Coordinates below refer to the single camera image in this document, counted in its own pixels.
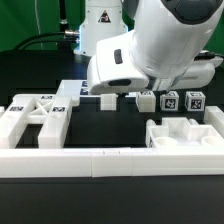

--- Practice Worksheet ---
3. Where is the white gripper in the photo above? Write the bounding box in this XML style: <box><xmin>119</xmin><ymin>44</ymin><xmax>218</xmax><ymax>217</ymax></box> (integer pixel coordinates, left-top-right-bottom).
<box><xmin>87</xmin><ymin>32</ymin><xmax>149</xmax><ymax>95</ymax></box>

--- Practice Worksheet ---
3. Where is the white chair seat part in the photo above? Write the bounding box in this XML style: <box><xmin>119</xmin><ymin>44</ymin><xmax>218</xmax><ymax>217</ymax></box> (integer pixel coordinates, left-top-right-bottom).
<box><xmin>145</xmin><ymin>117</ymin><xmax>224</xmax><ymax>148</ymax></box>

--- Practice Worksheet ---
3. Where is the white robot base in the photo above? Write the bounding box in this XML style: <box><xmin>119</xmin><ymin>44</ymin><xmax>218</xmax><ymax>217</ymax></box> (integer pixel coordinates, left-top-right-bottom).
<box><xmin>74</xmin><ymin>0</ymin><xmax>128</xmax><ymax>62</ymax></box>

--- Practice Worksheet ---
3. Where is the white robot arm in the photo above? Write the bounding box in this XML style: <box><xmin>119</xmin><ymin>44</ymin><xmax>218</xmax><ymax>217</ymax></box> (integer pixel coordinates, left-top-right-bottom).
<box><xmin>87</xmin><ymin>0</ymin><xmax>224</xmax><ymax>95</ymax></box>

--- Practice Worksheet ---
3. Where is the small white part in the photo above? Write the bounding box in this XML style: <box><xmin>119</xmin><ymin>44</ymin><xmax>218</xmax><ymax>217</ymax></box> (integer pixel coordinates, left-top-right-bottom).
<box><xmin>100</xmin><ymin>94</ymin><xmax>117</xmax><ymax>111</ymax></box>

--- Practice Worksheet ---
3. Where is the black pole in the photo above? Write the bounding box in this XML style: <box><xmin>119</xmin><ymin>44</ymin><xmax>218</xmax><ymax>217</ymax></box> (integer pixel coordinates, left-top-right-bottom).
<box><xmin>58</xmin><ymin>0</ymin><xmax>68</xmax><ymax>50</ymax></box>

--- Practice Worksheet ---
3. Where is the white marker base plate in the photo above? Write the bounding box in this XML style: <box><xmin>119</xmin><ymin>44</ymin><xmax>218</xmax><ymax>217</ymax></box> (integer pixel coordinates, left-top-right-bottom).
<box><xmin>56</xmin><ymin>80</ymin><xmax>89</xmax><ymax>97</ymax></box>

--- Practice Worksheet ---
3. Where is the black cable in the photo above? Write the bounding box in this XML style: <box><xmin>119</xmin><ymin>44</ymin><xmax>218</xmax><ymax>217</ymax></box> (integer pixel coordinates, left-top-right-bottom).
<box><xmin>13</xmin><ymin>29</ymin><xmax>81</xmax><ymax>51</ymax></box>

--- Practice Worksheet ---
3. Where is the white chair back frame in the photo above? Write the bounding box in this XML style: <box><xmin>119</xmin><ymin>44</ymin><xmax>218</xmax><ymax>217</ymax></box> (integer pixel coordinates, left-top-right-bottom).
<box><xmin>0</xmin><ymin>94</ymin><xmax>80</xmax><ymax>149</ymax></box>

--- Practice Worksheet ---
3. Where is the white fence wall right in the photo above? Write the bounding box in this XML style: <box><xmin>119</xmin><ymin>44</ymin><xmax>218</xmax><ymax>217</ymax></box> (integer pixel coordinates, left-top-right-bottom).
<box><xmin>204</xmin><ymin>106</ymin><xmax>224</xmax><ymax>138</ymax></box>

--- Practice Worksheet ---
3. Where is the white fence wall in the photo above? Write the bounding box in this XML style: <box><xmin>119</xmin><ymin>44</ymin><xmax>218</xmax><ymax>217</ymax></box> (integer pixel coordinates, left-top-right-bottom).
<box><xmin>204</xmin><ymin>106</ymin><xmax>224</xmax><ymax>138</ymax></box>
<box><xmin>0</xmin><ymin>147</ymin><xmax>224</xmax><ymax>178</ymax></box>

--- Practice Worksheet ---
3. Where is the white fence wall front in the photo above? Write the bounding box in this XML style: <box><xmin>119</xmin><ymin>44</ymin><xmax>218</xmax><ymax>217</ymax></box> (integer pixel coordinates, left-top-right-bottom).
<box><xmin>0</xmin><ymin>147</ymin><xmax>224</xmax><ymax>178</ymax></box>

